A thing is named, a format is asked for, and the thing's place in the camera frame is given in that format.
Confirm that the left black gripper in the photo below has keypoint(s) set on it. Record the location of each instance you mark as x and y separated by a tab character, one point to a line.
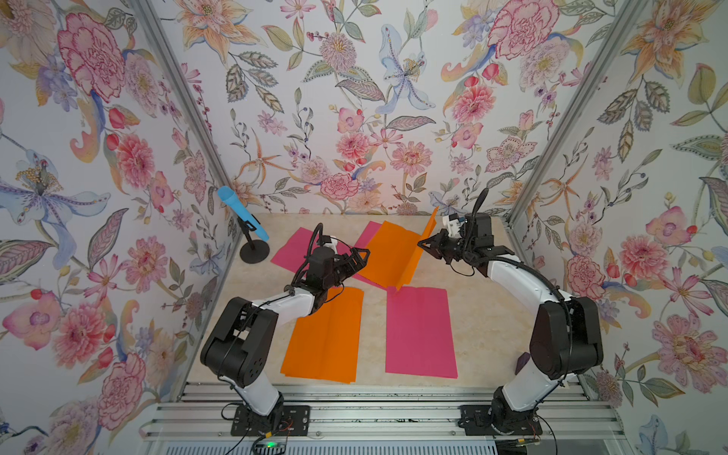
350	267

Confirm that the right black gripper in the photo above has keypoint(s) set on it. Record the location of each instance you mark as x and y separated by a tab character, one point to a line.
436	250

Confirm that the orange paper sheet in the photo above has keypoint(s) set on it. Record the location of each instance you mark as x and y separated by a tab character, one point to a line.
395	254
324	346

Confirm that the pink paper sheet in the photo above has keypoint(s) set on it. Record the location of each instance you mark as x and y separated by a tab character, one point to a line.
419	338
364	238

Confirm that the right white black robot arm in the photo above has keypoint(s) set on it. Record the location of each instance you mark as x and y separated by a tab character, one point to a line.
565	341

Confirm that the pink paper far left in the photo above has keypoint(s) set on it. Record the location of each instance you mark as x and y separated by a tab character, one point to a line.
292	254

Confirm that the blue microphone on stand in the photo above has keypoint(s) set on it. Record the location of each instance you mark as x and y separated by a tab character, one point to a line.
255	249

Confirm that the purple cube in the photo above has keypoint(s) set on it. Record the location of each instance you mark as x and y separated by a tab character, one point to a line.
522	361

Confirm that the controller box green light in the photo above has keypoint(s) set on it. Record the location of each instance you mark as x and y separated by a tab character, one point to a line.
263	446

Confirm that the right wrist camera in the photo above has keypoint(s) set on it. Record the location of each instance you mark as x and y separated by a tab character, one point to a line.
453	224

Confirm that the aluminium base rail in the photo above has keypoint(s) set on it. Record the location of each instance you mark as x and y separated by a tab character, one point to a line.
359	413

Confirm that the left aluminium corner post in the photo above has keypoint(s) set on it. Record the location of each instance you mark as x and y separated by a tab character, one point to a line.
195	152

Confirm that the aluminium corner post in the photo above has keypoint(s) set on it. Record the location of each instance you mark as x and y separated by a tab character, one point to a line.
195	152
623	23

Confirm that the right aluminium corner post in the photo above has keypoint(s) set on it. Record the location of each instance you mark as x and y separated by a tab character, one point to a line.
623	23

